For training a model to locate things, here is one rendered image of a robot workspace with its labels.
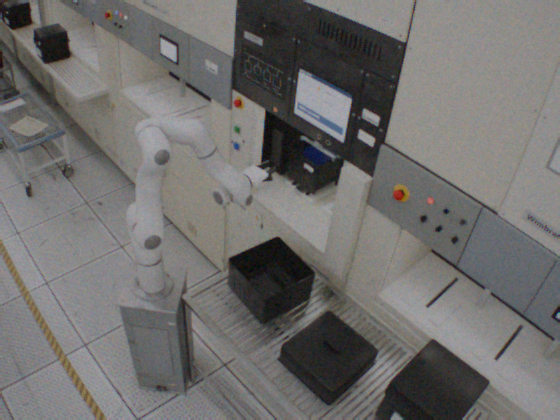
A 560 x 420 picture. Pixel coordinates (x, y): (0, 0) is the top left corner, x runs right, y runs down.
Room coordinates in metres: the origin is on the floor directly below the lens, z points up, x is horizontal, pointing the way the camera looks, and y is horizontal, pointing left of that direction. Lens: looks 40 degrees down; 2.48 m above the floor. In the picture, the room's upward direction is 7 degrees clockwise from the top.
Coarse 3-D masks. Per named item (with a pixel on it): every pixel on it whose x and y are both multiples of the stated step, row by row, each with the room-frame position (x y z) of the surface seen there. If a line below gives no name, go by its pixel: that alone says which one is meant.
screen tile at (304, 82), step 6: (300, 78) 1.83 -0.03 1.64; (306, 78) 1.82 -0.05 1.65; (300, 84) 1.83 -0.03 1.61; (306, 84) 1.81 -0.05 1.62; (312, 84) 1.79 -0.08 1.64; (312, 90) 1.79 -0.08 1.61; (300, 96) 1.83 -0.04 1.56; (306, 96) 1.81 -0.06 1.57; (318, 96) 1.76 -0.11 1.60; (306, 102) 1.80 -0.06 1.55; (312, 102) 1.78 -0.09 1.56; (318, 102) 1.76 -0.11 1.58; (318, 108) 1.76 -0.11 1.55
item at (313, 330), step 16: (320, 320) 1.25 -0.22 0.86; (336, 320) 1.26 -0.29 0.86; (304, 336) 1.17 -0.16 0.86; (320, 336) 1.17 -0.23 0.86; (336, 336) 1.18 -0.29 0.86; (352, 336) 1.19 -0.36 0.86; (288, 352) 1.08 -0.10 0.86; (304, 352) 1.09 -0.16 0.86; (320, 352) 1.10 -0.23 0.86; (336, 352) 1.09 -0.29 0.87; (352, 352) 1.11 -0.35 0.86; (368, 352) 1.12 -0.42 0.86; (288, 368) 1.07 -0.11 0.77; (304, 368) 1.02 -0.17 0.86; (320, 368) 1.02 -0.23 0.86; (336, 368) 1.03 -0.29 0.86; (352, 368) 1.03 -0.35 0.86; (368, 368) 1.10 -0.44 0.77; (304, 384) 1.00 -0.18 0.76; (320, 384) 0.96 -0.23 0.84; (336, 384) 0.96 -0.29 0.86; (352, 384) 1.02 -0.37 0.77
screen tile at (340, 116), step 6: (324, 96) 1.74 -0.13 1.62; (330, 96) 1.72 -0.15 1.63; (336, 96) 1.70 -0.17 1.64; (336, 102) 1.70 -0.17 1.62; (348, 102) 1.66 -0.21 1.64; (324, 108) 1.73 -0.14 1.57; (330, 108) 1.71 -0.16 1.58; (342, 108) 1.67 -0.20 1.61; (324, 114) 1.73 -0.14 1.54; (330, 114) 1.71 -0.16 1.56; (336, 114) 1.69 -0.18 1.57; (342, 114) 1.67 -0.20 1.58; (336, 120) 1.69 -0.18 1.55; (342, 120) 1.67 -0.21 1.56
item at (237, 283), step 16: (272, 240) 1.63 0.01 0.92; (240, 256) 1.52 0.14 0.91; (256, 256) 1.58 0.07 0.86; (272, 256) 1.64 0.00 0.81; (288, 256) 1.59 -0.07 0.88; (240, 272) 1.41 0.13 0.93; (256, 272) 1.55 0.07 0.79; (272, 272) 1.57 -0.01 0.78; (288, 272) 1.58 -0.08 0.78; (304, 272) 1.50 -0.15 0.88; (240, 288) 1.40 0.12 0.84; (256, 288) 1.47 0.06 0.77; (272, 288) 1.48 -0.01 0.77; (288, 288) 1.35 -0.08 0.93; (304, 288) 1.41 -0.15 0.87; (256, 304) 1.31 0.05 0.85; (272, 304) 1.30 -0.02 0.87; (288, 304) 1.36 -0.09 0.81
